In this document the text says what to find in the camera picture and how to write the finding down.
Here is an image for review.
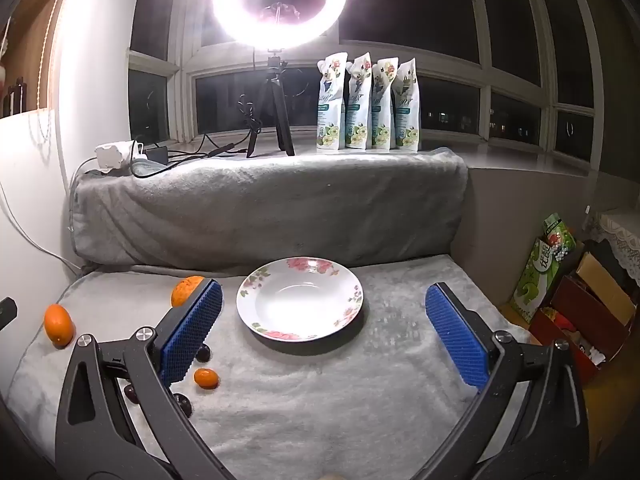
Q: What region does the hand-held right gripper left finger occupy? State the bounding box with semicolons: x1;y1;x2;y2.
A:
55;279;236;480

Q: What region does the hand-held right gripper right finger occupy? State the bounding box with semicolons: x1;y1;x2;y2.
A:
415;282;591;480

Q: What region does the large orange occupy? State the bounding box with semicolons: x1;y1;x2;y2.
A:
171;276;206;308

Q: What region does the small orange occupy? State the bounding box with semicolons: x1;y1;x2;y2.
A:
44;304;77;348

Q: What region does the white floral plate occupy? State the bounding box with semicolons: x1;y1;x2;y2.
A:
236;256;365;343

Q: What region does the light green snack bag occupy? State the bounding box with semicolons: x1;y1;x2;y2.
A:
510;237;566;323

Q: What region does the red cardboard box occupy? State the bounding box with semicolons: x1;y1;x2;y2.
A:
530;275;636;386

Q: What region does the dark green printed packet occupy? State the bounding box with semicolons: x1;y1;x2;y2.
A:
542;212;577;261

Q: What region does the grey plush cushion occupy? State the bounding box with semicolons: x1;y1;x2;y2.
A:
70;147;468;276

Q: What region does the brown cardboard box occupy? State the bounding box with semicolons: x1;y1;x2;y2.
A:
575;252;640;326

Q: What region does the white power strip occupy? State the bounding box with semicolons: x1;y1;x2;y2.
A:
96;141;143;171

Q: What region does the white lace cloth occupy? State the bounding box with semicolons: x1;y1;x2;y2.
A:
597;210;640;281

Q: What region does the wooden cabinet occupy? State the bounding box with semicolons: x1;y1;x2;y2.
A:
0;0;76;116

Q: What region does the white cable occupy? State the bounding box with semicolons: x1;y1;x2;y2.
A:
0;180;81;271

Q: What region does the black cable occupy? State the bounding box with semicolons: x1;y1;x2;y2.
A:
167;100;263;167

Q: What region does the white window frame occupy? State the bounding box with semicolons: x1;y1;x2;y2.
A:
127;0;601;161

